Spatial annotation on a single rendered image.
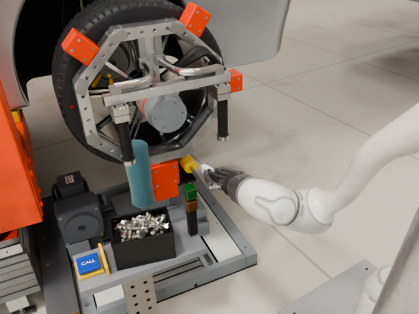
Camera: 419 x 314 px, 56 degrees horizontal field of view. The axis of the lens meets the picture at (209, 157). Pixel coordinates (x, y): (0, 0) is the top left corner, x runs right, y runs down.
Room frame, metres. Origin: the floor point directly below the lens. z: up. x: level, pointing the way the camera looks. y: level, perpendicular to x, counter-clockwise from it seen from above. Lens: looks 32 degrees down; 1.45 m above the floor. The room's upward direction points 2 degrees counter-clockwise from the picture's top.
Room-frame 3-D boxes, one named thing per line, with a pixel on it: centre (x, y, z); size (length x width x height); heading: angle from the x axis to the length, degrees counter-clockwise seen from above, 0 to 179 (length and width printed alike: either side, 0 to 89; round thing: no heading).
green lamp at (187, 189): (1.06, 0.07, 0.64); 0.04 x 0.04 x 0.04; 23
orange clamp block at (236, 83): (1.50, -0.09, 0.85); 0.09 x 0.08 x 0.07; 113
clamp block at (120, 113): (1.11, 0.27, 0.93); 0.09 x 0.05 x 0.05; 23
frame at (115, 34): (1.37, 0.20, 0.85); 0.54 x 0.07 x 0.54; 113
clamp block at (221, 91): (1.25, -0.04, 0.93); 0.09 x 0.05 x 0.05; 23
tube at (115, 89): (1.22, 0.24, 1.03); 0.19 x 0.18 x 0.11; 23
